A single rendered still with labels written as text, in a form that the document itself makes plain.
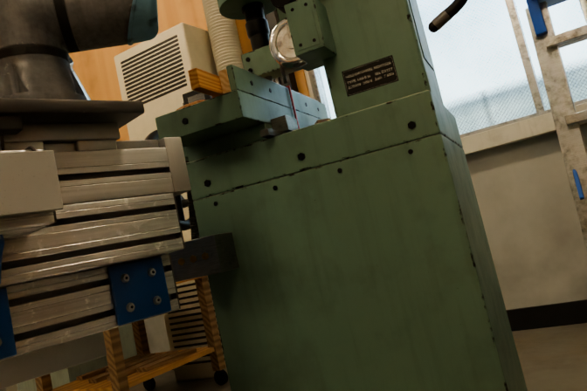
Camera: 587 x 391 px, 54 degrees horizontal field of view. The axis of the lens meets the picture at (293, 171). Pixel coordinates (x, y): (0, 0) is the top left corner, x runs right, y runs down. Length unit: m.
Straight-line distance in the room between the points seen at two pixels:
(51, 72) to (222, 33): 2.25
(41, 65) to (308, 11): 0.62
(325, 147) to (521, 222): 1.54
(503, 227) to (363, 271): 1.51
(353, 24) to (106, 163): 0.70
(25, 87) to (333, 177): 0.62
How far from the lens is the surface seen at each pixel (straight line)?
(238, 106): 1.20
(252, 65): 1.51
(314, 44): 1.27
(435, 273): 1.16
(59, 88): 0.88
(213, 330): 2.81
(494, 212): 2.64
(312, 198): 1.21
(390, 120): 1.17
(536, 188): 2.61
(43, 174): 0.70
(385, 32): 1.33
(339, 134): 1.20
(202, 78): 1.16
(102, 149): 0.88
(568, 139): 1.85
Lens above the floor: 0.57
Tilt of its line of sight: 7 degrees up
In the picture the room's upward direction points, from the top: 13 degrees counter-clockwise
